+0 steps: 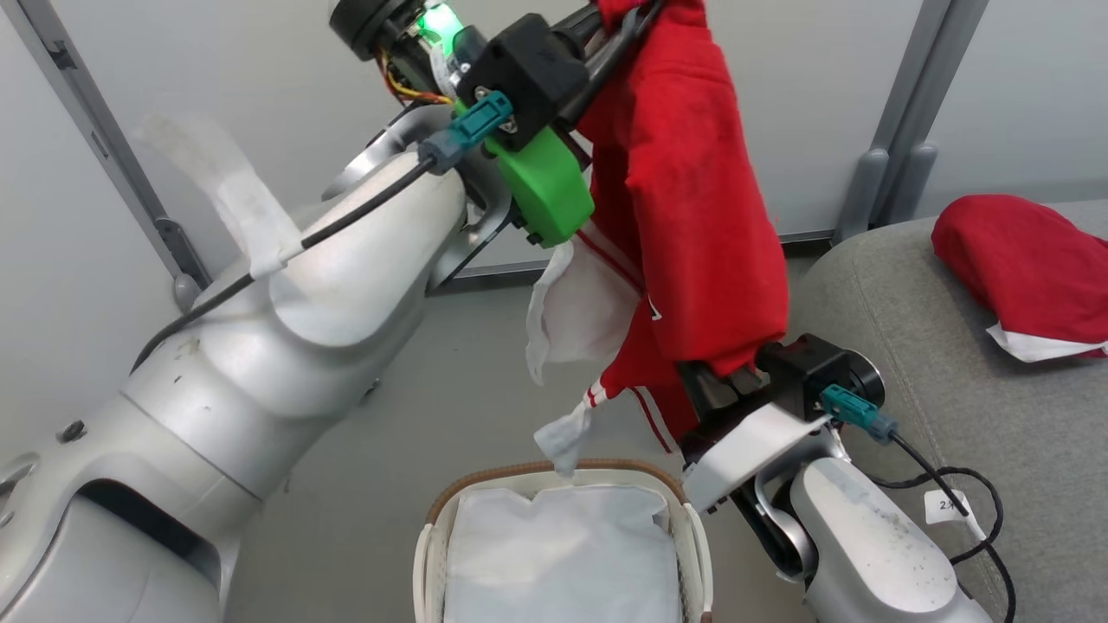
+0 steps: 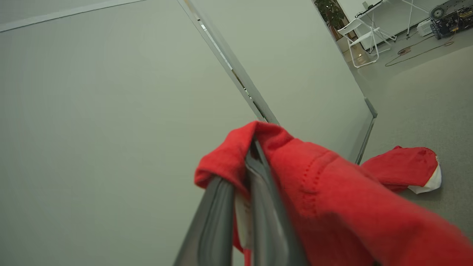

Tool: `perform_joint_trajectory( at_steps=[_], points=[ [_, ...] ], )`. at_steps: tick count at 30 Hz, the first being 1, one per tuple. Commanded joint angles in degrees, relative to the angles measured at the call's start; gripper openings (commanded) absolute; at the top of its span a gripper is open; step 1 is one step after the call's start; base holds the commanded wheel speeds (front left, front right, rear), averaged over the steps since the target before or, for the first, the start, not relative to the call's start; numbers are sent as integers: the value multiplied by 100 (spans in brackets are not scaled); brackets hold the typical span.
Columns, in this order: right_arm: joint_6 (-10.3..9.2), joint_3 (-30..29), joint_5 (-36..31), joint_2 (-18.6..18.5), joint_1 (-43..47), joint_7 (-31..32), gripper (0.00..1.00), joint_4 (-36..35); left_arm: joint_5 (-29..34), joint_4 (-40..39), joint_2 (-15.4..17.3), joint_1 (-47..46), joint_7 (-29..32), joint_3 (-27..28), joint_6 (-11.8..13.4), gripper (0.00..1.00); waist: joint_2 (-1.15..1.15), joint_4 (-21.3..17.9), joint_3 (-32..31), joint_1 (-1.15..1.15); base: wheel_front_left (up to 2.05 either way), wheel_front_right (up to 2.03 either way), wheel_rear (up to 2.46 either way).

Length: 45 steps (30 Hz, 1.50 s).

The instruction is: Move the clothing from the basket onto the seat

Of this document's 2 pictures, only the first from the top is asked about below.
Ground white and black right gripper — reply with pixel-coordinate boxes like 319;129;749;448
679;334;886;512

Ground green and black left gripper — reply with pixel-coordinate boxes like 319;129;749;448
329;0;664;250

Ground red trousers with white stripes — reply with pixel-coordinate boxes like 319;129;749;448
525;0;791;478

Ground red garment with white band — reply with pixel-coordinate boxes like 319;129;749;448
931;194;1108;364

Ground grey fabric sofa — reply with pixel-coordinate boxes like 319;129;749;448
783;201;1108;623

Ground white cloth basket liner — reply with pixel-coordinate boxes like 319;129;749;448
441;472;686;623

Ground white wicker-rimmed laundry basket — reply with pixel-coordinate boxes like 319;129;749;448
413;458;716;623

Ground white tape strip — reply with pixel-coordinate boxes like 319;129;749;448
137;111;306;279

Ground grey partition foot bar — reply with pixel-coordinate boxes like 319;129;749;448
172;273;207;313

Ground white cable label tag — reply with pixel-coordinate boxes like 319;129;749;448
924;488;985;539

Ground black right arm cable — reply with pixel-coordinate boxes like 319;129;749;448
820;384;1017;623

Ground grey double partition frame post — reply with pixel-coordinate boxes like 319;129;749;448
834;0;989;245

